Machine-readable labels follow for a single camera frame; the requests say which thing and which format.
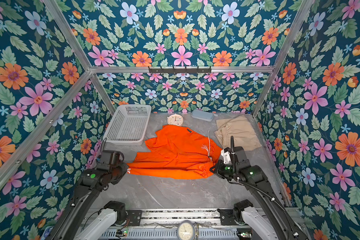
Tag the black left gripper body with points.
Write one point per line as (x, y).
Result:
(119, 172)

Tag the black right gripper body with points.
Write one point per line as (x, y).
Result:
(226, 170)

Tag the beige drawstring shorts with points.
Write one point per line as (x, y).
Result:
(241, 130)

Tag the orange shorts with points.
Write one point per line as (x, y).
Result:
(178, 153)

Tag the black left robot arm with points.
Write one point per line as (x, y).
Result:
(86, 191)

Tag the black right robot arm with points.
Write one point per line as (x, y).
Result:
(277, 223)

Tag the white plastic laundry basket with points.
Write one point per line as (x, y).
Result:
(128, 125)

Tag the grey-blue pencil case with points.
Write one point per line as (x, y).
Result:
(202, 115)

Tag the pink round alarm clock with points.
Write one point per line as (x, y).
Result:
(176, 120)

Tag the beige round front clock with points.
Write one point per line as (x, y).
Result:
(186, 231)

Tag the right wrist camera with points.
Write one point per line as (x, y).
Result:
(226, 154)

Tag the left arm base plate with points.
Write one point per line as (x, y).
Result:
(131, 218)

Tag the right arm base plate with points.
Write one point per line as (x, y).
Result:
(227, 218)

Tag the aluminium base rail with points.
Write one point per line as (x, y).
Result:
(162, 224)

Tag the black wall hook rail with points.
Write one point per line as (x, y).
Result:
(178, 70)

